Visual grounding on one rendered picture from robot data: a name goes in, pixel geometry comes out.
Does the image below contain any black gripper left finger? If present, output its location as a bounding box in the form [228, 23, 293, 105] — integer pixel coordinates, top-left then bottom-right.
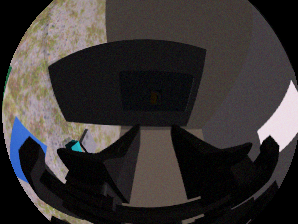
[56, 124, 141, 204]

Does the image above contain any blue flat square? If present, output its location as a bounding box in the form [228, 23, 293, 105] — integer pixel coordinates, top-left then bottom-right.
[9, 116, 47, 183]

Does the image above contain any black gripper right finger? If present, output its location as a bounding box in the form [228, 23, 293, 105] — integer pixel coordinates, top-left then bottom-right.
[170, 124, 253, 200]

